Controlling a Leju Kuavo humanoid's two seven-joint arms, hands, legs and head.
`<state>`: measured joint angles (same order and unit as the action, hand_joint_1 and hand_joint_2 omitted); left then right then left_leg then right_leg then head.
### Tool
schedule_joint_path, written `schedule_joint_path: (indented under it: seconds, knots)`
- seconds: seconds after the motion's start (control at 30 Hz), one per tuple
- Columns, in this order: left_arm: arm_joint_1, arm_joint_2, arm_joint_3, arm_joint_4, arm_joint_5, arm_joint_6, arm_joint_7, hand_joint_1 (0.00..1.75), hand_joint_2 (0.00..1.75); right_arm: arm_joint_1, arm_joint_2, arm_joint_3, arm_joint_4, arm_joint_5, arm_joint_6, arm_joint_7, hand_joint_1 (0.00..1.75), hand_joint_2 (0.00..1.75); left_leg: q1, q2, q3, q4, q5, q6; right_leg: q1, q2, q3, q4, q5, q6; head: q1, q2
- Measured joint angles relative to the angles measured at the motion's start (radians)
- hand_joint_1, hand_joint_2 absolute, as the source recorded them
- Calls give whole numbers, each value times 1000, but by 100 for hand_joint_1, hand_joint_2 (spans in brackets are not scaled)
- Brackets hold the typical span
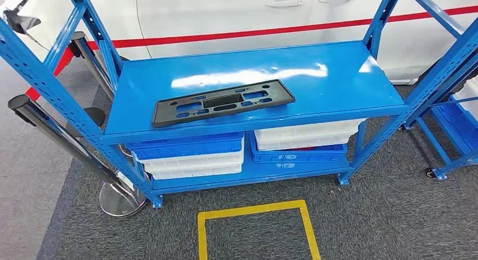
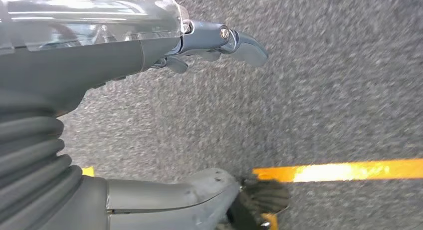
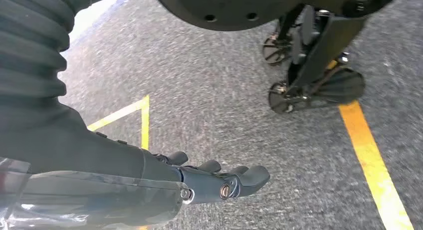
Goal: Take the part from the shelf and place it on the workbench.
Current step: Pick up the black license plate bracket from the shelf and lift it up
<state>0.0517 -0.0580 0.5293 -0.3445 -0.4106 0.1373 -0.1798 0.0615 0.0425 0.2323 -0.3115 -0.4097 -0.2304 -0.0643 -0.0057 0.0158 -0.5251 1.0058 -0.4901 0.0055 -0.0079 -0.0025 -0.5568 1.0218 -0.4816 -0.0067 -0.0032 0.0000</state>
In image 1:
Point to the black barrier stanchion post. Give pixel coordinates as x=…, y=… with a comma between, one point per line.
x=80, y=45

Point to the white car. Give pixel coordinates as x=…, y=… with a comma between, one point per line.
x=224, y=15

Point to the thin pole black round base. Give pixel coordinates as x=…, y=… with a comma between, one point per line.
x=95, y=115

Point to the red barrier belt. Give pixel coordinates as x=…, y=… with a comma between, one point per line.
x=261, y=31
x=63, y=62

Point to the stanchion with chrome base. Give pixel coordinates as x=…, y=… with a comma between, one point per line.
x=119, y=200

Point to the blue wheeled shelf rack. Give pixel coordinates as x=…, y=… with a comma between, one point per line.
x=429, y=137

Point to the blue steel shelf rack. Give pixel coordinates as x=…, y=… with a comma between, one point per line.
x=298, y=75

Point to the black plastic licence plate frame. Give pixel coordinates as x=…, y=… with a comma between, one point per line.
x=164, y=114

